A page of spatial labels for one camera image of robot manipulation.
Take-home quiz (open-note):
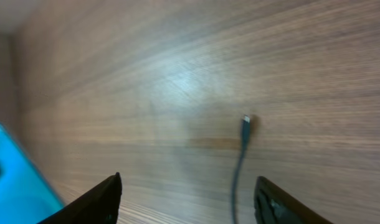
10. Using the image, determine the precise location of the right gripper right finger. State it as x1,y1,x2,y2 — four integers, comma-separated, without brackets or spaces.
254,176,332,224

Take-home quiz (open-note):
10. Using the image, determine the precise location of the black USB charging cable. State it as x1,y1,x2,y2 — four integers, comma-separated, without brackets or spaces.
230,114,252,224

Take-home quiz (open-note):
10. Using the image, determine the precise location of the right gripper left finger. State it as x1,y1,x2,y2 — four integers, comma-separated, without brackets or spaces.
40,172,122,224

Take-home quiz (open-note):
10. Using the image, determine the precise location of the blue Galaxy smartphone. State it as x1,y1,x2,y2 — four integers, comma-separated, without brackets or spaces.
0,123,64,223

